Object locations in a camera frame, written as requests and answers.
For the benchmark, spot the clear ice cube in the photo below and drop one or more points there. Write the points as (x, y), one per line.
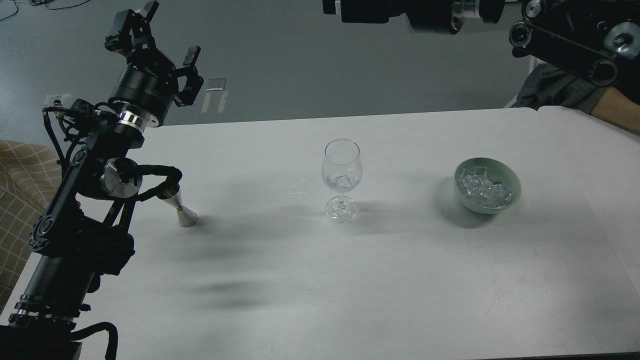
(344, 181)

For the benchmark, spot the clear wine glass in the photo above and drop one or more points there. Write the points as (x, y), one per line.
(341, 172)

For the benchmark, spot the beige checked cloth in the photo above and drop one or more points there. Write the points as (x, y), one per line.
(29, 179)

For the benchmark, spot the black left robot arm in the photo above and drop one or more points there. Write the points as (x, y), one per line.
(84, 232)

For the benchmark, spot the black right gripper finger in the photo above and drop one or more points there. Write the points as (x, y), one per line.
(330, 7)

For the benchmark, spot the green bowl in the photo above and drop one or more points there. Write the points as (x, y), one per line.
(497, 169)

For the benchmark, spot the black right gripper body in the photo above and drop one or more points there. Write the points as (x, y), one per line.
(428, 16)

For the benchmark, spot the steel cocktail jigger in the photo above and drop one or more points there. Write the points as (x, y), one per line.
(185, 216)

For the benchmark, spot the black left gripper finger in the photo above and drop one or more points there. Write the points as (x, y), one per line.
(131, 37)
(193, 81)

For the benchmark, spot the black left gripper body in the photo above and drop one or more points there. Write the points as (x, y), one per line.
(145, 90)

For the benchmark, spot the person in grey jacket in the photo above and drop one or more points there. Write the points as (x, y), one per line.
(548, 85)

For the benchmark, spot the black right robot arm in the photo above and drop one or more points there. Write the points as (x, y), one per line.
(594, 40)

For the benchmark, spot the pile of clear ice cubes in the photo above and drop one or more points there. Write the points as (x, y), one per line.
(482, 190)

